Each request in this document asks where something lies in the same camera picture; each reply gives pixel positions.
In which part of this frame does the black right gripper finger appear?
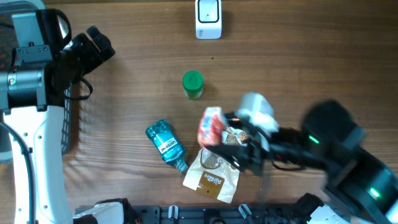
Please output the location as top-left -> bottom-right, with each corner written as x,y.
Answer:
205,144 -> 246,170
224,112 -> 244,124

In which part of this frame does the beige cookie pouch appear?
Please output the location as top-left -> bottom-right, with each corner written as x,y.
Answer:
183,149 -> 240,203

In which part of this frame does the green lid jar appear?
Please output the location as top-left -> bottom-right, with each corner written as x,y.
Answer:
182,71 -> 204,99

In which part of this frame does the teal Listerine mouthwash bottle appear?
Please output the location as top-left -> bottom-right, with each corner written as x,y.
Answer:
145,119 -> 188,173

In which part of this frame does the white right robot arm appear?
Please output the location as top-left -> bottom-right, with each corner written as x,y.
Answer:
205,100 -> 397,223

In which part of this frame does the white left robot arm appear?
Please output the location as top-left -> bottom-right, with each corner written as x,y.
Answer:
1,26 -> 129,223

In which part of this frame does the white barcode scanner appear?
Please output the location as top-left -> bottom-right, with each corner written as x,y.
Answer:
195,0 -> 222,40

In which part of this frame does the grey plastic shopping basket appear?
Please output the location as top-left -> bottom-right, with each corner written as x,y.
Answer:
1,0 -> 71,164

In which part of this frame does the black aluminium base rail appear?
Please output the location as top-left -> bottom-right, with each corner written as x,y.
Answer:
73,203 -> 312,224

